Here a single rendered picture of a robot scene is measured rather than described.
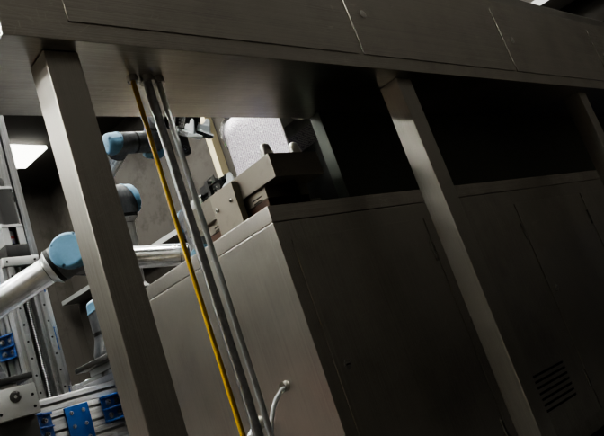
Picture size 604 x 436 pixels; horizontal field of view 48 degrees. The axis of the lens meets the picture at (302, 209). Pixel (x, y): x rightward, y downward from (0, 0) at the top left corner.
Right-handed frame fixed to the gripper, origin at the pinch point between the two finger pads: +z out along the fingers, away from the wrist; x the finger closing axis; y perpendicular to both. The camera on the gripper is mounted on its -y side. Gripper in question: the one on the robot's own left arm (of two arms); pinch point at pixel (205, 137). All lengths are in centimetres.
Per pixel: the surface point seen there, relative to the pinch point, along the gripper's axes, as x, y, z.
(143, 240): 321, -260, -538
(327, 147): -3, 10, 56
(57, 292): 274, -378, -671
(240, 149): -4.9, 2.0, 23.9
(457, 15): 46, 48, 54
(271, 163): -24, 8, 59
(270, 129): -4.9, 10.3, 35.4
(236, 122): -4.8, 9.3, 20.6
